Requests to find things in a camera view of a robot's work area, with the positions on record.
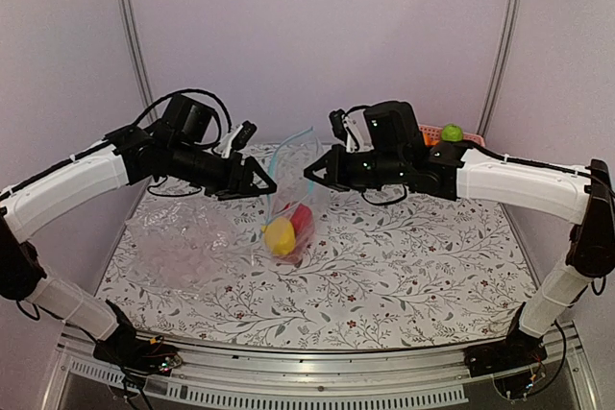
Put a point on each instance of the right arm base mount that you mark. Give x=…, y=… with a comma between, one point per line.
x=516, y=350

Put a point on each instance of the floral tablecloth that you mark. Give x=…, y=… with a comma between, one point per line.
x=425, y=272

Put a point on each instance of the aluminium table front rail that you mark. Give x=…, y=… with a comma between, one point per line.
x=230, y=376

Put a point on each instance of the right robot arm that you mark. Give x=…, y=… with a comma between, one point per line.
x=455, y=170

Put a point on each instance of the aluminium wall post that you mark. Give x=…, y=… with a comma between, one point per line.
x=128, y=20
x=511, y=12

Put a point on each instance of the round orange toy fruit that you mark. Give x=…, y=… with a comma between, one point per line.
x=429, y=141

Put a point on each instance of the yellow toy lemon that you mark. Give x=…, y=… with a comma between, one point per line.
x=279, y=237

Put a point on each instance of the right aluminium wall post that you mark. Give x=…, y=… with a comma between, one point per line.
x=511, y=12

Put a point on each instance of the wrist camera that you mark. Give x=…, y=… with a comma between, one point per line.
x=345, y=129
x=236, y=139

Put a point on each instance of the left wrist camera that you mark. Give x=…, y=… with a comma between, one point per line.
x=236, y=139

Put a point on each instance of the pink plastic basket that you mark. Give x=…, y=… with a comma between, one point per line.
x=435, y=133

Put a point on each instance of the left aluminium wall post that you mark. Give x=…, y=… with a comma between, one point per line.
x=128, y=20

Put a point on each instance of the crumpled clear plastic bags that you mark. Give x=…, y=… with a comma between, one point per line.
x=186, y=243

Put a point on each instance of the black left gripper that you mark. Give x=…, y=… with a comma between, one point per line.
x=239, y=182

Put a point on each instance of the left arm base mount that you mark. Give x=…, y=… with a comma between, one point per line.
x=126, y=351

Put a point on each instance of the red toy bell pepper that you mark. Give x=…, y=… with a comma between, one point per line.
x=298, y=218

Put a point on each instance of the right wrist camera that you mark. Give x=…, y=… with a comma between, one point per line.
x=345, y=129

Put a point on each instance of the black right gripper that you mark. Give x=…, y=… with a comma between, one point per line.
x=335, y=177

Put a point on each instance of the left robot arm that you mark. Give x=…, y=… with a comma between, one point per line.
x=187, y=135

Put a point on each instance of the red toy pomegranate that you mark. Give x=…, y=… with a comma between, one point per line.
x=292, y=258

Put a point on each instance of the clear zip top bag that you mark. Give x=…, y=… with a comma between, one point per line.
x=286, y=168

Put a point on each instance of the green toy apple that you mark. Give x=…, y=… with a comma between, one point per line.
x=451, y=133

